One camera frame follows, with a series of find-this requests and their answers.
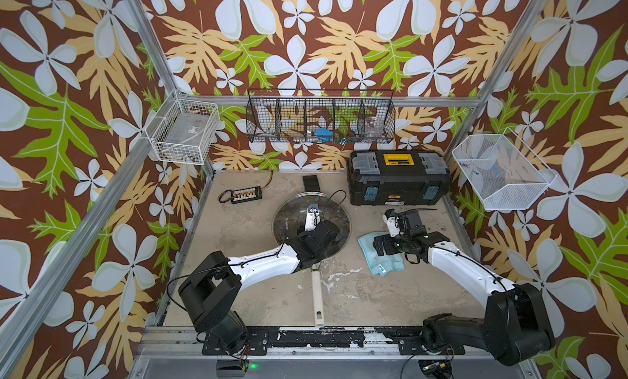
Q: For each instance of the small black rectangular block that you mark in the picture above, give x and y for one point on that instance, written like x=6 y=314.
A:
x=311 y=183

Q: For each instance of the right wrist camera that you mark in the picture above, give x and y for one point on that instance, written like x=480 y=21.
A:
x=391 y=220

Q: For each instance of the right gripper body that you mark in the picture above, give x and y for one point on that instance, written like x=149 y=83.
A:
x=392 y=245

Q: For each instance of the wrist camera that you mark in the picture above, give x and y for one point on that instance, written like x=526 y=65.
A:
x=391 y=220
x=313 y=217

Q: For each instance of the black toolbox yellow label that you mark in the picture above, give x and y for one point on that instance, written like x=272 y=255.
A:
x=397 y=178

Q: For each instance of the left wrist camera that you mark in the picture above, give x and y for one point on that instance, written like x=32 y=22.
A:
x=313 y=217

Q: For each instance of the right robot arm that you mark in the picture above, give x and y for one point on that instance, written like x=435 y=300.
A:
x=516 y=325

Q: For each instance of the blue object in basket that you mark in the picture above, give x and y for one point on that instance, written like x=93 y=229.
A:
x=323 y=135

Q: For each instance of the white wire basket left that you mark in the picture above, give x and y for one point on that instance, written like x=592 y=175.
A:
x=182 y=130

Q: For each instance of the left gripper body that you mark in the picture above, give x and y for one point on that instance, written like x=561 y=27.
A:
x=305 y=234

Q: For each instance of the black charger board with cables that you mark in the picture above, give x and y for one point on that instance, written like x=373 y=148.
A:
x=239 y=196

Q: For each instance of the white wire basket right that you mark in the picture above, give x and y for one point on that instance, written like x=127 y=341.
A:
x=504 y=171

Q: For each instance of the dark frying pan cream handle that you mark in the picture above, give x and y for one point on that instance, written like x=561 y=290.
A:
x=317 y=295

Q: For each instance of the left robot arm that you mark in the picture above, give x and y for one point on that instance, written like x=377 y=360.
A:
x=209 y=292

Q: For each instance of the light blue cloth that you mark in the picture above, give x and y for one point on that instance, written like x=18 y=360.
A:
x=379 y=265

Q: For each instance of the white wire basket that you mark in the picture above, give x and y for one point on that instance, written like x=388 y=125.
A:
x=504 y=171
x=182 y=130

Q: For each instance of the black wire wall basket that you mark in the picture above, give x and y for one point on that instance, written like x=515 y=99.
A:
x=294 y=115

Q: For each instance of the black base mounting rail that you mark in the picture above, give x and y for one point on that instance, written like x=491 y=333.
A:
x=404 y=339

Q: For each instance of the glass pot lid cream handle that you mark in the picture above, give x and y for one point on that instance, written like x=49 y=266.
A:
x=305 y=211

